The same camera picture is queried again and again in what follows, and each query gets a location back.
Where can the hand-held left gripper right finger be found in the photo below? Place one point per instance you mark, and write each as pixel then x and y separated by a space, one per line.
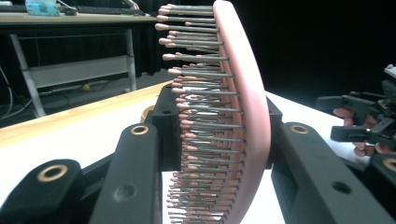
pixel 311 174

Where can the light blue box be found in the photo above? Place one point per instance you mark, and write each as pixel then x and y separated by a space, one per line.
pixel 42 8

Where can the round wooden cup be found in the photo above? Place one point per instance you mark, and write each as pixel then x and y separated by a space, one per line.
pixel 146 113

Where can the small yellow ball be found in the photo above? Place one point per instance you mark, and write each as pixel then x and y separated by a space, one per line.
pixel 86 87

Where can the white metal frame desk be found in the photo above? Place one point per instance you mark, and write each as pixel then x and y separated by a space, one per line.
pixel 77 70

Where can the black keyboard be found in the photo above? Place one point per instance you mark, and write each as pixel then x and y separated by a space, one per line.
pixel 106 10

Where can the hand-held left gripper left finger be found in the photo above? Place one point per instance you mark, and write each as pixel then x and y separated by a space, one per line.
pixel 137 174

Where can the pink hairbrush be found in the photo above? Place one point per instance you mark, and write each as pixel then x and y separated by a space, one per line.
pixel 249 93

